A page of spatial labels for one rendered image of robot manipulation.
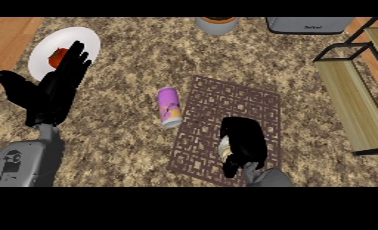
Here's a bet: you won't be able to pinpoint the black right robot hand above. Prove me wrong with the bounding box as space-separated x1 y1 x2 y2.
219 116 269 178

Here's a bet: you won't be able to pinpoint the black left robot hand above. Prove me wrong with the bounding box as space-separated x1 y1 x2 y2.
0 40 93 128

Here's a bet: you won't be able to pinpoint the pale cupcake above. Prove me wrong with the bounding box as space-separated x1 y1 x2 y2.
217 135 233 160

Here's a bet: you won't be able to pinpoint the brown patterned placemat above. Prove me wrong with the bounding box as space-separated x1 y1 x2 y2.
166 75 282 188

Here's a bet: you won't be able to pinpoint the black wooden tiered shelf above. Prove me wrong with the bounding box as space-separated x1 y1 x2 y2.
312 17 378 157

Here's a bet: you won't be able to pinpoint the red tomato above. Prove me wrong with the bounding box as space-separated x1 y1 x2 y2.
47 47 71 70

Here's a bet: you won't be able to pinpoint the white plate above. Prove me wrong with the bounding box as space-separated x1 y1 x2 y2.
27 26 102 82

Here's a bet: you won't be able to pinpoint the purple can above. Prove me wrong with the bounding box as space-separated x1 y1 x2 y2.
155 86 185 130

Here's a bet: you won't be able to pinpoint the grey pot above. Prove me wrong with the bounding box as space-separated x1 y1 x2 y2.
194 17 239 36

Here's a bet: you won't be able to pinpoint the grey appliance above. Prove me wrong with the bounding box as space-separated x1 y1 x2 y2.
264 17 358 35

